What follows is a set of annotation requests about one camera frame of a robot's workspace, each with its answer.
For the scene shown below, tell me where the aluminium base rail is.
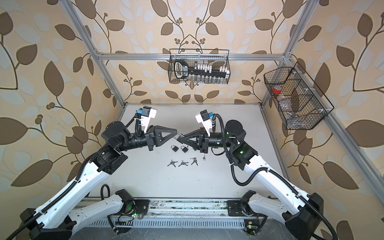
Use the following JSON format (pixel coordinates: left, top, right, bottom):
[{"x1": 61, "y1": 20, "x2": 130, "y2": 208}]
[{"x1": 64, "y1": 197, "x2": 313, "y2": 229}]

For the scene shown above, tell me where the aluminium frame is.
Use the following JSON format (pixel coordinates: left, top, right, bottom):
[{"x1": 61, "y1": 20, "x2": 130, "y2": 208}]
[{"x1": 62, "y1": 1, "x2": 384, "y2": 202}]

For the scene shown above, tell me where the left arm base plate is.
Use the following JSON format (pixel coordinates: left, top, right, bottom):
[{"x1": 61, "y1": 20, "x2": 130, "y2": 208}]
[{"x1": 107, "y1": 199, "x2": 150, "y2": 217}]

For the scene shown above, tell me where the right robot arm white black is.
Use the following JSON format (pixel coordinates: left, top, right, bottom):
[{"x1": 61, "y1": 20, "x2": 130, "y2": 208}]
[{"x1": 177, "y1": 112, "x2": 339, "y2": 240}]

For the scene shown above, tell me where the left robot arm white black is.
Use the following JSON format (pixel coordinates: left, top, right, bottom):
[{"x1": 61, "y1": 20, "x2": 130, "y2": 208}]
[{"x1": 8, "y1": 121, "x2": 177, "y2": 240}]

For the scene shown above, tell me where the black tool set in basket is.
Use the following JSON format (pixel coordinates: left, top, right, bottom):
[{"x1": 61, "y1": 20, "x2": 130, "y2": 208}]
[{"x1": 173, "y1": 60, "x2": 231, "y2": 80}]

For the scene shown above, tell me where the silver key bunch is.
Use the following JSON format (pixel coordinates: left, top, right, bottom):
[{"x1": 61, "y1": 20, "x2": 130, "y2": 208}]
[
  {"x1": 179, "y1": 161, "x2": 189, "y2": 167},
  {"x1": 168, "y1": 161, "x2": 178, "y2": 167},
  {"x1": 191, "y1": 158, "x2": 198, "y2": 166}
]

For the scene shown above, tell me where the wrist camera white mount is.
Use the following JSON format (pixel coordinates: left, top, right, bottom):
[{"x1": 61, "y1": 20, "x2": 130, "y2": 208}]
[
  {"x1": 195, "y1": 110, "x2": 216, "y2": 137},
  {"x1": 137, "y1": 106, "x2": 157, "y2": 133}
]

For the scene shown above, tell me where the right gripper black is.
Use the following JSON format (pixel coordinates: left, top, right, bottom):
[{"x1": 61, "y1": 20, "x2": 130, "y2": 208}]
[{"x1": 182, "y1": 128, "x2": 235, "y2": 155}]

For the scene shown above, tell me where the black padlock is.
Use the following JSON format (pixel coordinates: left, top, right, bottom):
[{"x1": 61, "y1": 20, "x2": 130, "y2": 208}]
[
  {"x1": 181, "y1": 146, "x2": 189, "y2": 153},
  {"x1": 171, "y1": 145, "x2": 179, "y2": 152}
]

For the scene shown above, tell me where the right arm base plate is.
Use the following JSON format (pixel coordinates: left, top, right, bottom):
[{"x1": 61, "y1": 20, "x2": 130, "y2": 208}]
[{"x1": 226, "y1": 200, "x2": 266, "y2": 218}]

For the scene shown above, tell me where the right wall wire basket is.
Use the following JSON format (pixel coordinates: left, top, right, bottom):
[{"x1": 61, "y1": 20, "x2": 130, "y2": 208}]
[{"x1": 264, "y1": 63, "x2": 335, "y2": 130}]

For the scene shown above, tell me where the wall wire basket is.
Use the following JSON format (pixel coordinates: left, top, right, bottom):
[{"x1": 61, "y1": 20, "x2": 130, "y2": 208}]
[
  {"x1": 264, "y1": 63, "x2": 335, "y2": 130},
  {"x1": 168, "y1": 48, "x2": 231, "y2": 85}
]

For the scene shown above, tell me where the back wall wire basket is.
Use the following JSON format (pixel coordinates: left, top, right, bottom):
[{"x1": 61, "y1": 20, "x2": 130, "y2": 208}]
[{"x1": 168, "y1": 48, "x2": 231, "y2": 85}]

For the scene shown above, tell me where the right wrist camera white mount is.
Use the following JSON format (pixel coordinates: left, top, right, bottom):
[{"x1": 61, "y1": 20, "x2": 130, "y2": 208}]
[{"x1": 195, "y1": 110, "x2": 216, "y2": 137}]

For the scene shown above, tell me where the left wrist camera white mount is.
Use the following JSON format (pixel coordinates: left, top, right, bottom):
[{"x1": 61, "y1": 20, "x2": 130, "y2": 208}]
[{"x1": 137, "y1": 106, "x2": 157, "y2": 133}]

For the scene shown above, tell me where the red capped item in basket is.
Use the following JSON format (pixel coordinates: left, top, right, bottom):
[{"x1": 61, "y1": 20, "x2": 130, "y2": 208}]
[{"x1": 272, "y1": 85, "x2": 283, "y2": 96}]

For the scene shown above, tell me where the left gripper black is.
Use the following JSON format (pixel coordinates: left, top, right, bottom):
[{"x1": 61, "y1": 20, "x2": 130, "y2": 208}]
[{"x1": 115, "y1": 124, "x2": 175, "y2": 154}]

